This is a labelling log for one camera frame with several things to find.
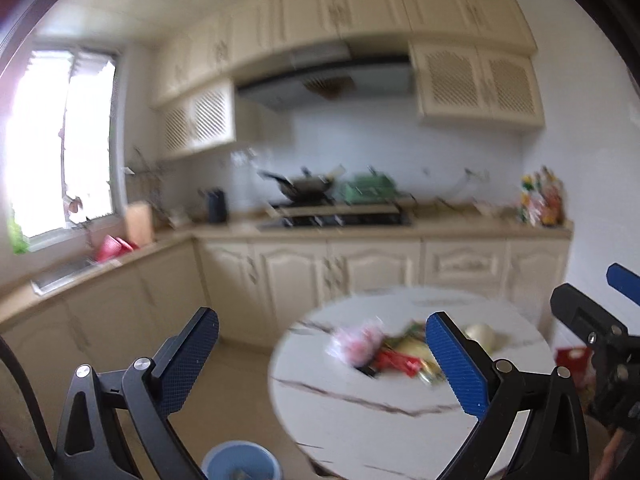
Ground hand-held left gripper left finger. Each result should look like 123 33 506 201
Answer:
52 306 221 480

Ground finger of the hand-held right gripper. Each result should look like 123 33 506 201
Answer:
606 262 640 307
550 283 630 348

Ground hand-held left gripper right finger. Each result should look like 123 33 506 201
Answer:
425 311 588 480

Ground green gold packet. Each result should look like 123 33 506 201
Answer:
415 360 447 386

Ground pale round bun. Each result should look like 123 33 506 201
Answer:
462 322 497 353

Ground lime green packet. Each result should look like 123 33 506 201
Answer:
392 335 433 361

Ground red packet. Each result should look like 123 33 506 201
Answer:
375 350 423 378

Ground pink plastic bag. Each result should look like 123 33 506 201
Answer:
327 322 386 366

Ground blue plastic bin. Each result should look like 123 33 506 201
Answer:
201 440 278 480

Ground red bag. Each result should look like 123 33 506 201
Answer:
555 346 596 391

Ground cluster of condiment bottles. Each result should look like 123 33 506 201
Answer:
519 165 566 226

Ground round white marble table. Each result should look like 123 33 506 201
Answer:
267 285 556 478

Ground cream lower kitchen cabinets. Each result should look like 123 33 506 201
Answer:
0 230 573 411

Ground red drain basket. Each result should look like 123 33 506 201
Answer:
95 234 138 263

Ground wooden cutting board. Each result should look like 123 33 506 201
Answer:
125 201 155 245

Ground black kettle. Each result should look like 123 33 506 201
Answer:
206 187 228 224

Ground steel sink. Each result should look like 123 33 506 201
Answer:
31 257 101 296

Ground metal faucet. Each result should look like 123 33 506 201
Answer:
67 195 96 261

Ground black glass gas stove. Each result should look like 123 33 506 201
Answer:
257 210 415 231

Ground metal utensil rack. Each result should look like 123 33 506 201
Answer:
125 147 168 221

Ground black induction cooker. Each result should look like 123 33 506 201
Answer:
270 197 336 209

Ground green electric cooking pot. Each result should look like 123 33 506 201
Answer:
341 167 398 206

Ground black wok with lid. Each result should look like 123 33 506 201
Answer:
257 164 346 201

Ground small cream lattice door cabinet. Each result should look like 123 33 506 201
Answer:
159 80 237 158

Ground wide cream lattice door cabinet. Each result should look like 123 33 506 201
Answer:
409 42 546 133

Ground kitchen window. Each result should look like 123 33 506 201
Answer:
5 47 121 241

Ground grey range hood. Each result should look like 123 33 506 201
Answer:
236 42 416 111

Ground thick black cable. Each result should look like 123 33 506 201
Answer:
0 335 56 466

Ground cream upper wall cabinets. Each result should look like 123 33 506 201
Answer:
150 0 538 108

